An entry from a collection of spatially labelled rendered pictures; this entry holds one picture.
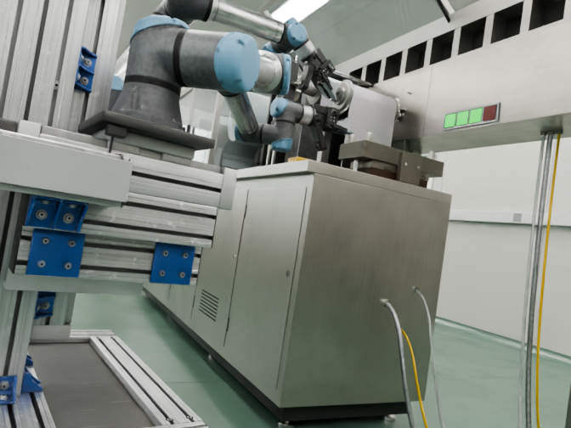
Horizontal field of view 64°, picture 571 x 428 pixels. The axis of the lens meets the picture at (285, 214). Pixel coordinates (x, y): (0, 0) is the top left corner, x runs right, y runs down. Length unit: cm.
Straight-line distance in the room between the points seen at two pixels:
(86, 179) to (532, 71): 144
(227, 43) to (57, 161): 39
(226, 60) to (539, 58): 115
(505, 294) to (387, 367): 286
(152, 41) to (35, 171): 38
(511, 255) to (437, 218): 272
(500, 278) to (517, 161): 106
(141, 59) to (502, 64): 129
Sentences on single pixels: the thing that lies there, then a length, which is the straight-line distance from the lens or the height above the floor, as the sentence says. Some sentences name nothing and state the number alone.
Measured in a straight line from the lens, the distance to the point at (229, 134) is 278.
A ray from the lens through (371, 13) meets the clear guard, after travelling 243.
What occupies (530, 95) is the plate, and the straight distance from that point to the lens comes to 176.
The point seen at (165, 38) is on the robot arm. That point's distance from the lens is 101.
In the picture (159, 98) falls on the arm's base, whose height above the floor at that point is 88.
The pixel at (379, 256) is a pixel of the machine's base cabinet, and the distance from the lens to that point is 167.
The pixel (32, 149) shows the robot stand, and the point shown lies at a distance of 79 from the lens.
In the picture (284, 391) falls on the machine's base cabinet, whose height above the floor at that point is 15.
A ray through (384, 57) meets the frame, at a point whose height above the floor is 158.
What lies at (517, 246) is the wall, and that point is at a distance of 451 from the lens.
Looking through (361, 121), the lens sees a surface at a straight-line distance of 195.
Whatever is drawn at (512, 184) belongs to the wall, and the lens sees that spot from 464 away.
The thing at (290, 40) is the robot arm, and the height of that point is 133.
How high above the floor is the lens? 65
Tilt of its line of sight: 3 degrees up
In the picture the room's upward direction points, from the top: 9 degrees clockwise
